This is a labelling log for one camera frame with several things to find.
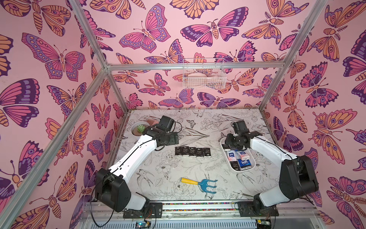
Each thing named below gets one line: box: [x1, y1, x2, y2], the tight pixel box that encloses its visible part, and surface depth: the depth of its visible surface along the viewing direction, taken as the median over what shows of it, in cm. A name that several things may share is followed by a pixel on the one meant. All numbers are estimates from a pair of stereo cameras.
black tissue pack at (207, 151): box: [203, 147, 212, 157], surface depth 96 cm
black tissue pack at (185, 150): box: [181, 145, 190, 157], surface depth 96 cm
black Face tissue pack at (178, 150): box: [174, 146, 183, 156], surface depth 96 cm
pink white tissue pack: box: [239, 151, 251, 161], surface depth 89 cm
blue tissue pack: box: [237, 158, 253, 171], surface depth 89 cm
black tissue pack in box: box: [230, 160, 241, 171], surface depth 89 cm
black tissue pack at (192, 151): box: [188, 146, 197, 157], surface depth 96 cm
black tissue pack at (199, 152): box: [195, 147, 204, 157], surface depth 94 cm
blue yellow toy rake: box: [180, 177, 218, 194], surface depth 84 cm
